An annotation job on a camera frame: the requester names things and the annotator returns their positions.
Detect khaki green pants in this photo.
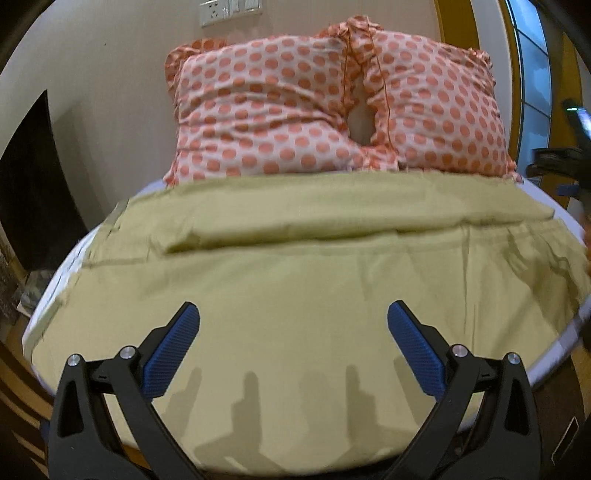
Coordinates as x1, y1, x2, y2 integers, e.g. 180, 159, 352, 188
27, 170, 591, 476

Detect blue glass window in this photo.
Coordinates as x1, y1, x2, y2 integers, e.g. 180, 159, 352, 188
506, 0, 552, 174

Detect lavender bed sheet mattress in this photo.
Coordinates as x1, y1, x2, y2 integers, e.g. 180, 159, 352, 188
21, 177, 591, 425

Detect white wall socket panel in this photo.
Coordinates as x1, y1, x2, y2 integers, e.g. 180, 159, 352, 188
198, 0, 263, 27

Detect left polka dot pillow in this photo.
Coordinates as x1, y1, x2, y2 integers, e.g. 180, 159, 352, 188
164, 35, 363, 186

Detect right polka dot pillow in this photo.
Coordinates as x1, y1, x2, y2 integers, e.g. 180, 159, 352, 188
321, 16, 521, 181

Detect polka dot pillow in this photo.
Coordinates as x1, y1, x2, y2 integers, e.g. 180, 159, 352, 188
321, 16, 521, 181
164, 35, 363, 186

